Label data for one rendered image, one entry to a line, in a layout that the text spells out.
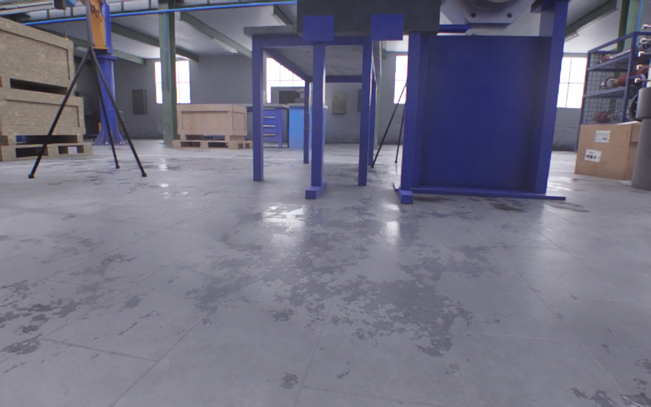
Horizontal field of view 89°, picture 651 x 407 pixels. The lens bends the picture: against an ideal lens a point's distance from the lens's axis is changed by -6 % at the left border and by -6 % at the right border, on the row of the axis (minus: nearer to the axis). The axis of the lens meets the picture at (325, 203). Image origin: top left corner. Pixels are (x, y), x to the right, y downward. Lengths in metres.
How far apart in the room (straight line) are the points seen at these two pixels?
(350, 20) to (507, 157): 1.10
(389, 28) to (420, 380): 1.44
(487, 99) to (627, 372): 1.68
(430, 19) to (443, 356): 1.42
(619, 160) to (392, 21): 2.54
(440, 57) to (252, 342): 1.81
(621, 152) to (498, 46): 1.85
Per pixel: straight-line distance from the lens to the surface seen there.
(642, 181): 3.01
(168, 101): 9.34
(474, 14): 2.04
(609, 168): 3.73
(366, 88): 2.02
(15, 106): 4.58
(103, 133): 8.76
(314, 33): 1.70
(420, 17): 1.70
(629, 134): 3.66
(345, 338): 0.53
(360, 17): 1.70
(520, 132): 2.14
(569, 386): 0.53
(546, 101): 2.05
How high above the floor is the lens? 0.28
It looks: 11 degrees down
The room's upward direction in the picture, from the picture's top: 1 degrees clockwise
